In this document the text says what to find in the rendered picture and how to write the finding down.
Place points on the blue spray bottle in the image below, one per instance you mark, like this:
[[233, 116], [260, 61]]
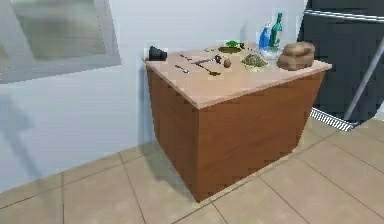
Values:
[[264, 38]]

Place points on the brown wooden counter cabinet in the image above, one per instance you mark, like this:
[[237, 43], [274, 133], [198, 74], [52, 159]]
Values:
[[233, 133]]

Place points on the small dark round object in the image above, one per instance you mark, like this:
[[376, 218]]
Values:
[[218, 59]]

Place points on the dark butter knife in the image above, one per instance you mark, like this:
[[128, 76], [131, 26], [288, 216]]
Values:
[[186, 57]]

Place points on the green glass bottle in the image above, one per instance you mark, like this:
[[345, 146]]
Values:
[[275, 31]]

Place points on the dark ladle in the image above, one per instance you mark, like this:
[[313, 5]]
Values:
[[208, 69]]

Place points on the black cup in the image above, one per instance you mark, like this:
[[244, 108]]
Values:
[[156, 54]]

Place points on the brown bread loaf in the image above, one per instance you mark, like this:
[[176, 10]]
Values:
[[296, 56]]

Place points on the black fridge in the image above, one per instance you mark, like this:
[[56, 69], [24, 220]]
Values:
[[343, 63]]

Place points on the small brown potato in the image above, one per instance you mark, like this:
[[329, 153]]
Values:
[[227, 63]]

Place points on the silver spoon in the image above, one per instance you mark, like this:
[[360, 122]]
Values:
[[182, 69]]

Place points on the green leafy vegetable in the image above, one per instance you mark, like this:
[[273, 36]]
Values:
[[233, 43]]

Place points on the dark green pan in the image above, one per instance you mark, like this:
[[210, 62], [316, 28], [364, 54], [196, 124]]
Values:
[[230, 50]]

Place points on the grey framed window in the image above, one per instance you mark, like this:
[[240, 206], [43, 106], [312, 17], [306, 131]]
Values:
[[56, 36]]

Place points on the bowl of green salad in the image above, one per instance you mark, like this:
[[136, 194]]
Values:
[[254, 62]]

